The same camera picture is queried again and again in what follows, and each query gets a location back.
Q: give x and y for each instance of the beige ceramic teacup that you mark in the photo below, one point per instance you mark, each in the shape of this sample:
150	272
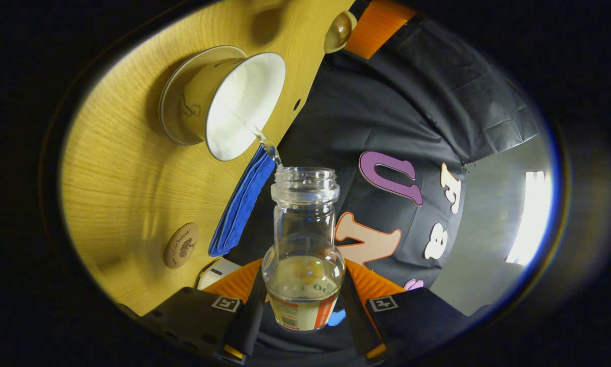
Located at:
244	102

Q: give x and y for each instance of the folded blue towel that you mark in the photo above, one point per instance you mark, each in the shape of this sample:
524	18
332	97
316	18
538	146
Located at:
241	204

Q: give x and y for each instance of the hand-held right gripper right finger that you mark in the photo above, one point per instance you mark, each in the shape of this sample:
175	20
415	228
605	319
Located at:
353	321

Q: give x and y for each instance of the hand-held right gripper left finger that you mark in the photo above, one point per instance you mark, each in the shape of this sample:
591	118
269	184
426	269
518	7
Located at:
249	321

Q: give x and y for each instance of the white toaster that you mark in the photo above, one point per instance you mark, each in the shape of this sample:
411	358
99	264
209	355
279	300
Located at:
217	272

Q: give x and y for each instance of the black backdrop cloth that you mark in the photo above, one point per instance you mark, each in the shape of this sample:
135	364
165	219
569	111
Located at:
387	102

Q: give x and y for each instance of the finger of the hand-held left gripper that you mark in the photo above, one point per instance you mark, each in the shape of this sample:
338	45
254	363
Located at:
379	25

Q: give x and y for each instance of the beige ceramic saucer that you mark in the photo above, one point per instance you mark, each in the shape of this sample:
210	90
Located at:
170	102

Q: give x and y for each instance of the beige ceramic teacup lid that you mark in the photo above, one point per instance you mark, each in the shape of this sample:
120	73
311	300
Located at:
340	31

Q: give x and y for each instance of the clear plastic water bottle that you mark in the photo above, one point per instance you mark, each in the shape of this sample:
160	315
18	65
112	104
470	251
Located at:
303	229

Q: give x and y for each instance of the round cork coaster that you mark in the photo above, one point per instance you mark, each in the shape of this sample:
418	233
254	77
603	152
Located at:
181	245

